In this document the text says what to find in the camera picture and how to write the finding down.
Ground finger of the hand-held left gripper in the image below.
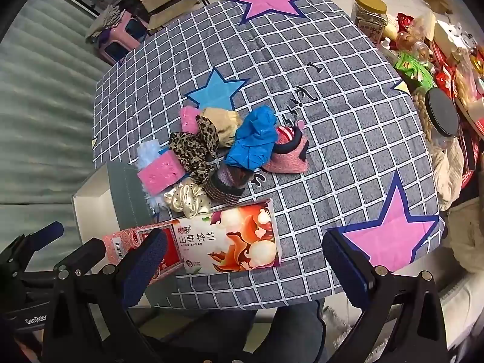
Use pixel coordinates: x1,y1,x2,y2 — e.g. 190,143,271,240
0,221,65,273
57,238,107,273

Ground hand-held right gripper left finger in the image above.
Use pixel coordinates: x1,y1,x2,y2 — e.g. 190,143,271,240
41,229,169,363

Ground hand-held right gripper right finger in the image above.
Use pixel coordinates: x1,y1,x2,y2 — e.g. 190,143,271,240
322,231,450,363

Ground grey cardboard box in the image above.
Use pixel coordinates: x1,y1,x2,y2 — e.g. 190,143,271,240
72,162,178,307

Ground light blue fluffy scrunchie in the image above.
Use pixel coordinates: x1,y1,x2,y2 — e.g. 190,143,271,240
136,140,171,212

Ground red patterned carton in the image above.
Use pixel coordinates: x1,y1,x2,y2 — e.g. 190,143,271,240
102,219,180,286

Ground cream dotted satin scrunchie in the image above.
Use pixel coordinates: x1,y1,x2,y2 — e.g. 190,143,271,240
163,182,212,218

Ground white printed snack packet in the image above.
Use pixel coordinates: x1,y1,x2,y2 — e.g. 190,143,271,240
172,198,283,274

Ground large pink sponge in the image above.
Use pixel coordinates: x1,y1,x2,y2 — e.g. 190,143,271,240
137,150,186,194

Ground striped knitted hat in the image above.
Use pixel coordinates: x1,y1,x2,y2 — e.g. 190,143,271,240
204,166,252,207

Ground pink knitted slipper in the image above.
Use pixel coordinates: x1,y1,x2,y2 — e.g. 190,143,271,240
262,120,309,174

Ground leopard print scrunchie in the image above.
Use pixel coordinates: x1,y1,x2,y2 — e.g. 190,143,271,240
168,115,221,184

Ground grey checked star tablecloth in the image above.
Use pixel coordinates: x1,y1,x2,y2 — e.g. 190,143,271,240
93,0,441,307

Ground white knitted cloth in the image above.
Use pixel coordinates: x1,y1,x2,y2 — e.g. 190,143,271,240
431,140,464,212

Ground red striped sock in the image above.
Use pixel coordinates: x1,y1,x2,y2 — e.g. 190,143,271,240
275,126,299,145

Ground small pink sponge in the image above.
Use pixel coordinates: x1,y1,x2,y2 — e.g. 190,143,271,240
178,106,203,135

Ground blue crinkled plastic cover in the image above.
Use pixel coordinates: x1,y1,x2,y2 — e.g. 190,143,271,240
226,106,278,170

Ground beige cloth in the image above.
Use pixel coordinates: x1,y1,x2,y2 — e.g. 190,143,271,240
200,108,243,148

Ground jar with black lid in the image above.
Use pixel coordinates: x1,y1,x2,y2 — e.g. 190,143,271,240
414,88,460,148

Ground pink plastic stool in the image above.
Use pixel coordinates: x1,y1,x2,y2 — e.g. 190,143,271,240
96,11,150,65

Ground green snack packet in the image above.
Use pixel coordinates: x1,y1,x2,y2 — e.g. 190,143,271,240
393,52,435,86

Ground red snack packet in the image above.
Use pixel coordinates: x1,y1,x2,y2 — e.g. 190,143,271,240
435,64,460,99

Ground grey rag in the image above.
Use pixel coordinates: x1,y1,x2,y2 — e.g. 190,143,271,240
86,5,122,40

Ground jar with gold lid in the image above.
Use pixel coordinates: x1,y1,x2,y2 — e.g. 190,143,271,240
353,0,389,44

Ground brown cardboard box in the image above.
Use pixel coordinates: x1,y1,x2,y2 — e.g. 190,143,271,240
136,0,207,33

